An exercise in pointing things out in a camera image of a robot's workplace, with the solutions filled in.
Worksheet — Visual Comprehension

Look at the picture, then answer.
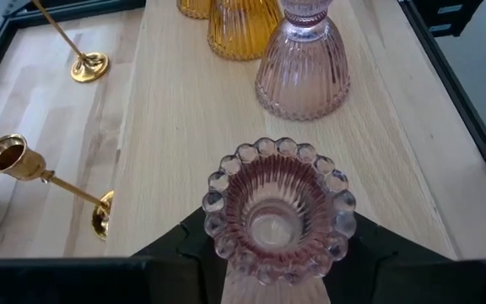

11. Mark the amber ribbed glass candle holder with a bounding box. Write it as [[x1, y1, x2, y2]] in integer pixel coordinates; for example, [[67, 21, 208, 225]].
[[176, 0, 213, 20], [207, 0, 284, 62]]

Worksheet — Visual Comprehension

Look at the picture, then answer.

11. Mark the tall brass candlestick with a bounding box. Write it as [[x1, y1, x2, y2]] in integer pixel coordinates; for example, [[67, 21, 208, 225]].
[[30, 0, 111, 84]]

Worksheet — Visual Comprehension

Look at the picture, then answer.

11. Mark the black drawer unit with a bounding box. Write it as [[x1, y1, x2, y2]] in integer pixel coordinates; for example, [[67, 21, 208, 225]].
[[411, 0, 484, 38]]

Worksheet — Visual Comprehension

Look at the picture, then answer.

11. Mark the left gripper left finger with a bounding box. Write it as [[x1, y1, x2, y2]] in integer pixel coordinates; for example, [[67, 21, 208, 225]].
[[0, 209, 227, 304]]

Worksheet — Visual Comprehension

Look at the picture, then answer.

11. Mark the short brass candlestick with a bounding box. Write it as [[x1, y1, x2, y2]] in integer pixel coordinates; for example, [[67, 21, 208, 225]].
[[0, 133, 116, 242]]

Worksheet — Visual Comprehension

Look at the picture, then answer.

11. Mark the pink ribbed glass candle holder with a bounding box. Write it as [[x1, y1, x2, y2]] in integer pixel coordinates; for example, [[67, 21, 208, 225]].
[[202, 137, 358, 304], [254, 0, 352, 122]]

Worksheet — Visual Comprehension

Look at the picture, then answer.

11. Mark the wooden shelf with black legs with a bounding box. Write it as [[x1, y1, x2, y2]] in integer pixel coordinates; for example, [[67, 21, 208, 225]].
[[105, 0, 459, 261]]

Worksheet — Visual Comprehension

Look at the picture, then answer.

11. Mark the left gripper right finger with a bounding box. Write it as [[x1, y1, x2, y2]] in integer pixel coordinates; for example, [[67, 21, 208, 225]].
[[329, 213, 486, 304]]

